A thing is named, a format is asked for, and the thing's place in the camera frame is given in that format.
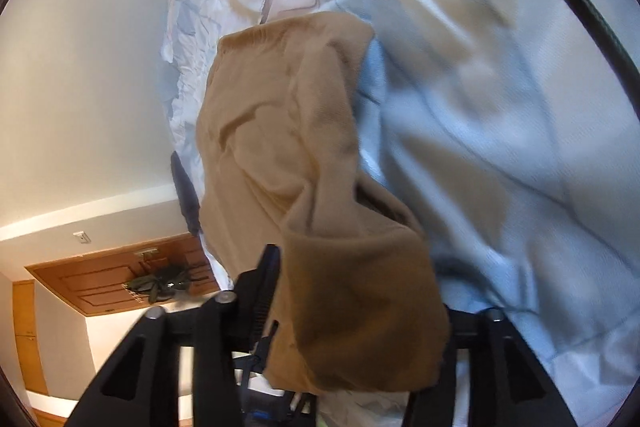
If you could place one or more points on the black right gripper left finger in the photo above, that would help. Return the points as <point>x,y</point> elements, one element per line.
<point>138,385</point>

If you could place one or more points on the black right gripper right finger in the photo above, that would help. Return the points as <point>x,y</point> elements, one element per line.
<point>508,384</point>

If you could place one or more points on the brown corduroy garment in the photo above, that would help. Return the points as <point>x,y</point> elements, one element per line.
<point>357,302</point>

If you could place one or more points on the dark green bag on door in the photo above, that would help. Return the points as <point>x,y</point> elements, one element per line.
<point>162,285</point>

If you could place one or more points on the dark navy folded garment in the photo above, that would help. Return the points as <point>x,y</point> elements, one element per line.
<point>187,198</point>

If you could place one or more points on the anime print bed sheet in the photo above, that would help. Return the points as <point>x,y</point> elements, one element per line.
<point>502,126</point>

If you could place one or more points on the white wall switch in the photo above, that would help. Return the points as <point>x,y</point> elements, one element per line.
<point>82,237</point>

